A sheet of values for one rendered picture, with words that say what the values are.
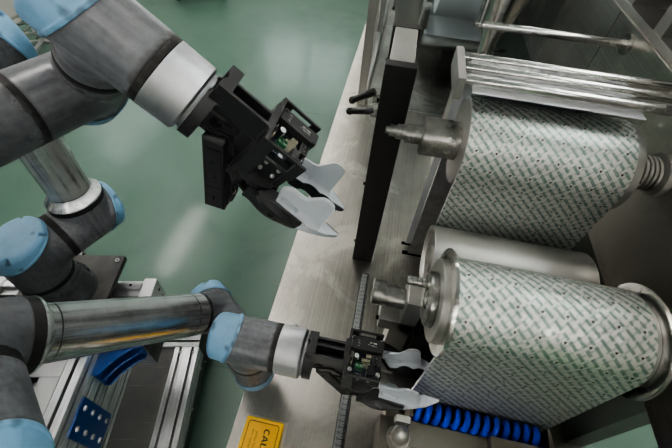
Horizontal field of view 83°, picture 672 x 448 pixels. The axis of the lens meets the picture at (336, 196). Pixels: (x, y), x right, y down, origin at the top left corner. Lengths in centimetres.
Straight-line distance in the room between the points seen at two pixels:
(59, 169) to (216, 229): 137
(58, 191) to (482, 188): 84
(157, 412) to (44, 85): 133
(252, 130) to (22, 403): 34
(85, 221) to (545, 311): 91
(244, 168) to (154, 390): 134
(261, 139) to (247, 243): 179
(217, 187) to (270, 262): 162
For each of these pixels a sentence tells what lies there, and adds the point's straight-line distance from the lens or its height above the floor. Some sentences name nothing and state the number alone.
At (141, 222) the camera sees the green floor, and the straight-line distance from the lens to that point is 238.
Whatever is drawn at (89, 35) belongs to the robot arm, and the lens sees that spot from 39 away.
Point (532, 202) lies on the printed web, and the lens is 67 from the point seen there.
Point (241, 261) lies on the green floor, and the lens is 208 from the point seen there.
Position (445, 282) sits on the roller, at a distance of 51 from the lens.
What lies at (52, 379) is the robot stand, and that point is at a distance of 121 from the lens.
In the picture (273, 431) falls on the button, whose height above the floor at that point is 92.
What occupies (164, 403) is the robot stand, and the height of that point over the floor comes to 23.
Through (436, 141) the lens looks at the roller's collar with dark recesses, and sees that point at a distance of 63.
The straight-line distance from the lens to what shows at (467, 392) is 69.
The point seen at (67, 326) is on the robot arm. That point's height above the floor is 124.
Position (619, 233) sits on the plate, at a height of 122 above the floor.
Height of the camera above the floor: 173
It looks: 47 degrees down
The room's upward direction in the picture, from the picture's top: 5 degrees clockwise
